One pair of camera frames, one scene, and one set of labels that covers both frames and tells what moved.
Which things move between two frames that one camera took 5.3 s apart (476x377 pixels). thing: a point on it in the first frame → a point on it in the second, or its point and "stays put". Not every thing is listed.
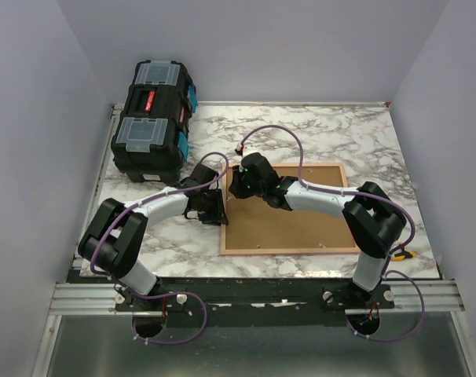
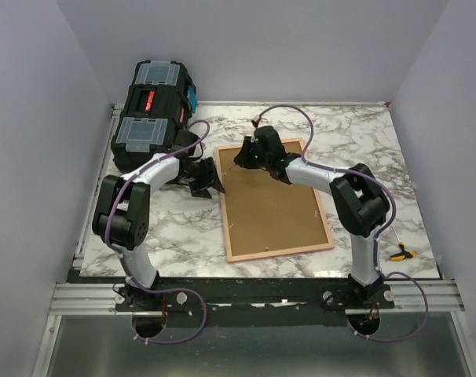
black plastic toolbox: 151,140 stays put
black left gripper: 217,216 → 200,189
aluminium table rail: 86,298 stays put
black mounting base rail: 254,301 stays put
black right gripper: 238,173 → 242,159
